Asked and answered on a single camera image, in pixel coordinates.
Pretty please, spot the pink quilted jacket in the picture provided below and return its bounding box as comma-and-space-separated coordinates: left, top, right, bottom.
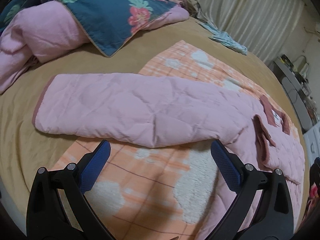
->
31, 73, 306, 240

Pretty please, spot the pink patterned blanket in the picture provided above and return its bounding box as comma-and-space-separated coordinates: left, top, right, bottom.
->
303, 183, 319, 219

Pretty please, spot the grey vanity desk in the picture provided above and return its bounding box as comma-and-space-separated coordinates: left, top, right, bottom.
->
272, 57, 319, 133

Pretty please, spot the white drawer chest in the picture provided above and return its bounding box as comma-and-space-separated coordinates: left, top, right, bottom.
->
303, 122, 320, 166

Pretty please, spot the blue floral pink quilt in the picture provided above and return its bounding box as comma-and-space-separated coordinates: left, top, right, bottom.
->
1, 0, 189, 92

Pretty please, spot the tan bed cover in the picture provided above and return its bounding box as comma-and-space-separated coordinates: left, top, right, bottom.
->
1, 18, 299, 215

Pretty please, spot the light blue garment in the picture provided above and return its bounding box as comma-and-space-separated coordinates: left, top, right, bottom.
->
199, 22, 248, 55

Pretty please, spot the white striped curtain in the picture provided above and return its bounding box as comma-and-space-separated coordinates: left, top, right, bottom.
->
196, 0, 305, 64

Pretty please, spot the orange white plaid blanket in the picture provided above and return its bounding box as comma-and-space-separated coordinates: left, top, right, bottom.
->
51, 39, 299, 240

